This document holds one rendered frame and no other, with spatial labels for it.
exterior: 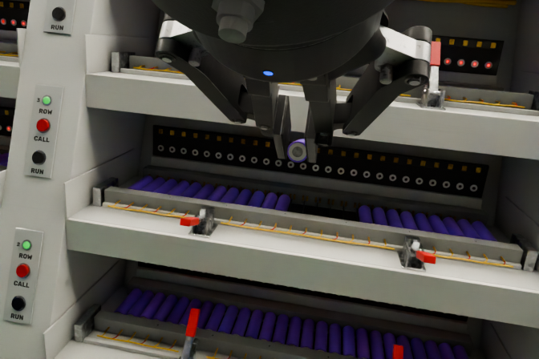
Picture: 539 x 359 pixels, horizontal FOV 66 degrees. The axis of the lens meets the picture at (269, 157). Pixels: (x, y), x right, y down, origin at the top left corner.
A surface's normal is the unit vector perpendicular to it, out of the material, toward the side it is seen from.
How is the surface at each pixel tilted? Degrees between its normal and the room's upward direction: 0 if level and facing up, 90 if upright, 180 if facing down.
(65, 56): 90
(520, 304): 107
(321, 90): 167
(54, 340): 90
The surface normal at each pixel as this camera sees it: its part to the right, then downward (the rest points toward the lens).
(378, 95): -0.15, 0.96
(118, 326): -0.16, 0.26
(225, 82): 0.95, 0.08
